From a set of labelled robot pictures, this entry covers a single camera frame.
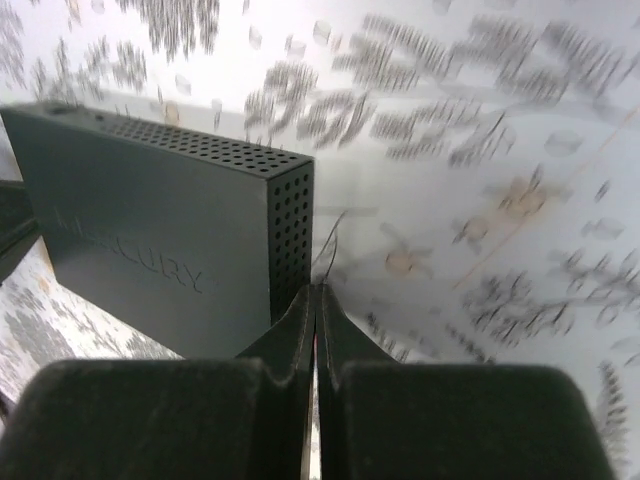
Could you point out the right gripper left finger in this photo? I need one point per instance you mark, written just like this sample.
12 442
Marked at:
244 418

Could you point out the black network switch box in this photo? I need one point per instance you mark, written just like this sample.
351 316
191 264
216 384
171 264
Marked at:
200 242

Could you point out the floral patterned table mat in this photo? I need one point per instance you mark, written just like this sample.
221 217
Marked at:
477 162

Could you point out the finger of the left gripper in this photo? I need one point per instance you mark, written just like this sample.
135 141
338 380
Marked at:
19 229

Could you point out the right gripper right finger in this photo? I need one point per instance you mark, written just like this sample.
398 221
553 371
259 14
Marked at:
381 419

